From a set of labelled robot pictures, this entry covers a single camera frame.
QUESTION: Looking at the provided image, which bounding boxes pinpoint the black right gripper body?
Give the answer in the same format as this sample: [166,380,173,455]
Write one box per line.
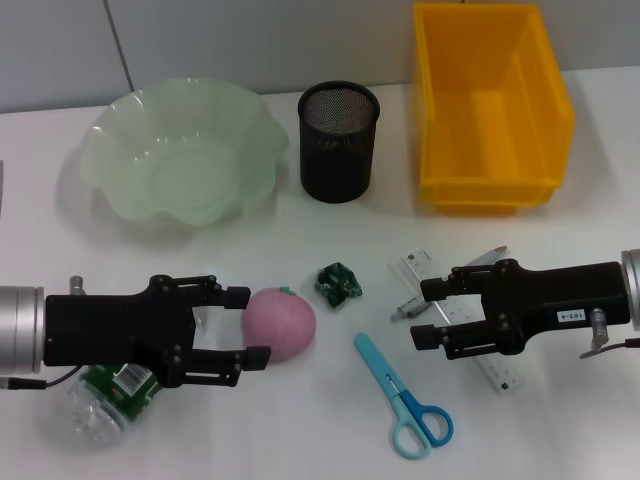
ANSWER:
[481,258,630,360]

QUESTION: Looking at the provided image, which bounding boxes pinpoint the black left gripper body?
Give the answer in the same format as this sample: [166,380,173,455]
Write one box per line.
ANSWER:
[44,273,197,390]

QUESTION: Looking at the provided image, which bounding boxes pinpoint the pink toy peach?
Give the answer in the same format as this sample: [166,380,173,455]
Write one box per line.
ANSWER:
[241,285,317,364]

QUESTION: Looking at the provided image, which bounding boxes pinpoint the clear green-label water bottle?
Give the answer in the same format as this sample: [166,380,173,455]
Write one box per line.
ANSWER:
[47,272,246,449]

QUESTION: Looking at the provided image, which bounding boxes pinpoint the green plastic wrapper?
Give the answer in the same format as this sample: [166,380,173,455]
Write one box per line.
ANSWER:
[313,260,364,311]

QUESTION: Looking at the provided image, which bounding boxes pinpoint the transparent plastic ruler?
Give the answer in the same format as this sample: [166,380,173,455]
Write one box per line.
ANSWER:
[402,247,529,394]

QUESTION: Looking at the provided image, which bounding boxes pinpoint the silver pen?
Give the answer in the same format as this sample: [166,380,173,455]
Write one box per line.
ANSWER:
[389,243,510,324]

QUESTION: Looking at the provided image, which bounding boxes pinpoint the blue scissors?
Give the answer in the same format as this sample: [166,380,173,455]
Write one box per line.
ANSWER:
[353,332,455,460]

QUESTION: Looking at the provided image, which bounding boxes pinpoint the green wavy glass fruit plate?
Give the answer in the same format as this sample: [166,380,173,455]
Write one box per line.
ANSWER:
[78,77,291,234]

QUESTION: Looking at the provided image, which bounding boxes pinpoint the black mesh pen holder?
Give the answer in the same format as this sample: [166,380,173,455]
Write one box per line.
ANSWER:
[297,81,381,205]

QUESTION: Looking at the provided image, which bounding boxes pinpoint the yellow plastic bin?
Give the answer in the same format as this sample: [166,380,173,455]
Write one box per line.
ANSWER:
[412,2,576,217]

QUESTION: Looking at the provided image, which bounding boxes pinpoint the right arm cable with plug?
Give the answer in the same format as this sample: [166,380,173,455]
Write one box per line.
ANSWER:
[578,308,640,361]

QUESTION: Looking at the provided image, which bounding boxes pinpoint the arm cable with plug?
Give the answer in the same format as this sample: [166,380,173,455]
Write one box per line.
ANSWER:
[578,308,640,361]
[0,374,81,394]

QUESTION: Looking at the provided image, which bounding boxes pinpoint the left arm cable with plug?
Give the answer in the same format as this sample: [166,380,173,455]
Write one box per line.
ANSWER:
[0,374,81,394]

